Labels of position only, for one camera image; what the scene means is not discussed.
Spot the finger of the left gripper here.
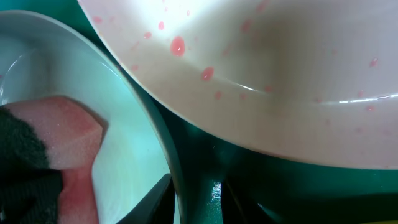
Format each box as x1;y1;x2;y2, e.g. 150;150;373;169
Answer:
1;169;63;224

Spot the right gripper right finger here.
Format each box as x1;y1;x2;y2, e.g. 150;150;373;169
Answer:
221;179;276;224

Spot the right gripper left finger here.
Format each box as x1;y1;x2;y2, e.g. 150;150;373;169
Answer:
118;174;175;224

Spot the light blue plate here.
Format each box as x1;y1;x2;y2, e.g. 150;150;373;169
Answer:
1;10;182;223

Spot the white plate with red stain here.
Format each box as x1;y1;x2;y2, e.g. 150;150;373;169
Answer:
79;0;397;169

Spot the teal plastic serving tray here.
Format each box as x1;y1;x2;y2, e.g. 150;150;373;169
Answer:
1;1;397;223

